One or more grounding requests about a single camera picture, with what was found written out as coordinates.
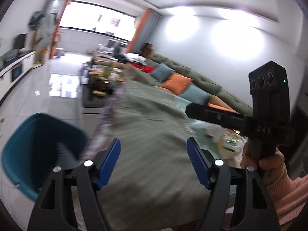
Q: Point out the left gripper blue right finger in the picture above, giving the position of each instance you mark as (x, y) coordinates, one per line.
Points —
(202, 161)

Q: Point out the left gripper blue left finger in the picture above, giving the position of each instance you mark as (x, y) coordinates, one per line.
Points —
(106, 161)

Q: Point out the white plastic bag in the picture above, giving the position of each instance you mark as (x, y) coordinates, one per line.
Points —
(211, 137)

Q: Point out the pink sleeve right forearm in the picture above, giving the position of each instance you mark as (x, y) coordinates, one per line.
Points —
(289, 196)

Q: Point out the teal plastic trash bin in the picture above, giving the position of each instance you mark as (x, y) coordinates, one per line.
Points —
(31, 152)

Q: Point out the right hand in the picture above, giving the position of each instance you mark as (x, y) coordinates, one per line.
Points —
(273, 166)

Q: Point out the patterned green tablecloth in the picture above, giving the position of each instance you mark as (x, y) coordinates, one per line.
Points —
(153, 185)

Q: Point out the green brown sectional sofa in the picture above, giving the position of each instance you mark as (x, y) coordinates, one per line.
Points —
(202, 82)

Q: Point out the orange cushion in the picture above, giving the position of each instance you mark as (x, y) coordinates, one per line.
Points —
(177, 83)

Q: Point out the cluttered coffee table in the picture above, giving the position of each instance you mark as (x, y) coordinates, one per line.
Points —
(100, 77)

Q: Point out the blue cushion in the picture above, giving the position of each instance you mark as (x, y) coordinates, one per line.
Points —
(162, 72)

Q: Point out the white office chair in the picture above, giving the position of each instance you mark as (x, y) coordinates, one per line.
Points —
(108, 47)

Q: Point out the white black TV cabinet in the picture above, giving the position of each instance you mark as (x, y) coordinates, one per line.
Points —
(14, 71)

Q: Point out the black monitor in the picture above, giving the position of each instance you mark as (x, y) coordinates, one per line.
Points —
(20, 41)

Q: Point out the white standing air conditioner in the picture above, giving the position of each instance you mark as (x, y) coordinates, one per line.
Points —
(47, 28)

